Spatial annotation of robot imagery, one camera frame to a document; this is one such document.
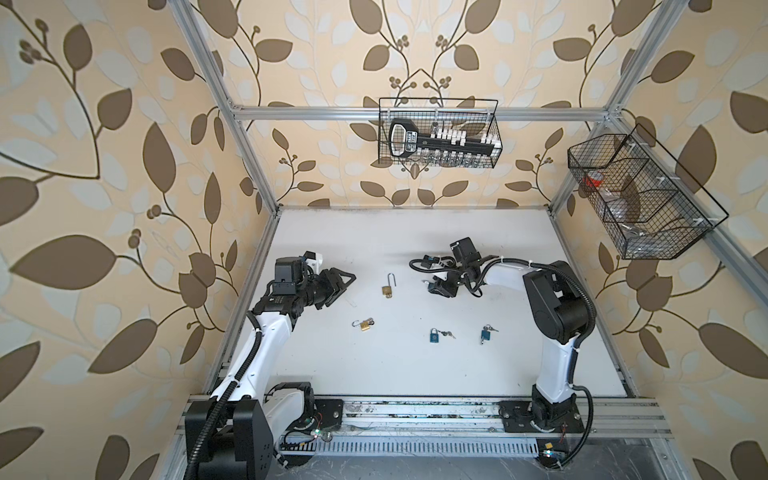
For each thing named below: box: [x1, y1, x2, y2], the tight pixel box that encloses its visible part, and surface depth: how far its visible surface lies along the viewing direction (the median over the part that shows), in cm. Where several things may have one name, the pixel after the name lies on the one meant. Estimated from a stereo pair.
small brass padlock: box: [351, 317, 375, 331], surface depth 93 cm
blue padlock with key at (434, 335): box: [430, 327, 456, 343], surface depth 90 cm
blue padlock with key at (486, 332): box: [481, 324, 499, 345], surface depth 90 cm
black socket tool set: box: [388, 118, 502, 160], surface depth 86 cm
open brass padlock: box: [381, 272, 397, 299], surface depth 99 cm
